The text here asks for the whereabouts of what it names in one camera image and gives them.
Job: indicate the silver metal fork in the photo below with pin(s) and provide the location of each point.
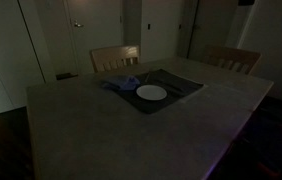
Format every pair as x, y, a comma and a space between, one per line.
147, 77

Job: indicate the blue crumpled cloth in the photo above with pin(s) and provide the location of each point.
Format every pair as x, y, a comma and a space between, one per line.
122, 83

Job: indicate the light wooden chair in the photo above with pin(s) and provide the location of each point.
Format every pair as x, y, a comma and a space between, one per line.
231, 53
114, 53

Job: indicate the dark fabric placemat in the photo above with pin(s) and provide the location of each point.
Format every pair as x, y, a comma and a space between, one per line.
161, 106

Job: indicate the white room door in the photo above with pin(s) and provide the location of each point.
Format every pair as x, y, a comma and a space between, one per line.
97, 36

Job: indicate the white round plate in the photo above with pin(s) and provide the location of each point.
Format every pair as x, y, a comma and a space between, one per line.
151, 92

